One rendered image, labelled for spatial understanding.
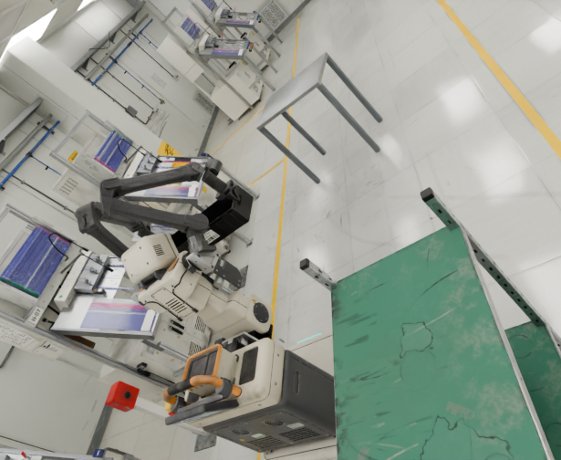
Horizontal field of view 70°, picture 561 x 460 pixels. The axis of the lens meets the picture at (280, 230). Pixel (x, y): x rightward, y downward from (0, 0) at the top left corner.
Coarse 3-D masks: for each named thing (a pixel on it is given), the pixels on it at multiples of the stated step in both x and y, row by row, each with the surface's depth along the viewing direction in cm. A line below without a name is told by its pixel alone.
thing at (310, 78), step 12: (324, 60) 315; (300, 72) 339; (312, 72) 317; (336, 72) 330; (288, 84) 344; (300, 84) 321; (312, 84) 301; (348, 84) 336; (276, 96) 350; (288, 96) 326; (300, 96) 308; (360, 96) 343; (264, 108) 357; (276, 108) 331; (288, 108) 318; (336, 108) 309; (372, 108) 352; (264, 120) 336; (288, 120) 378; (348, 120) 316; (264, 132) 342; (300, 132) 386; (360, 132) 323; (276, 144) 350; (312, 144) 394; (372, 144) 329; (288, 156) 358; (300, 168) 366
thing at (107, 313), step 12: (96, 300) 292; (108, 300) 292; (120, 300) 292; (132, 300) 292; (96, 312) 285; (108, 312) 285; (120, 312) 285; (132, 312) 285; (144, 312) 285; (84, 324) 278; (96, 324) 278; (108, 324) 278; (120, 324) 278; (132, 324) 278; (144, 324) 278
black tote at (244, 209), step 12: (240, 192) 196; (216, 204) 207; (228, 204) 206; (240, 204) 191; (216, 216) 213; (228, 216) 189; (240, 216) 188; (216, 228) 195; (228, 228) 195; (180, 240) 229; (216, 240) 202; (180, 252) 210
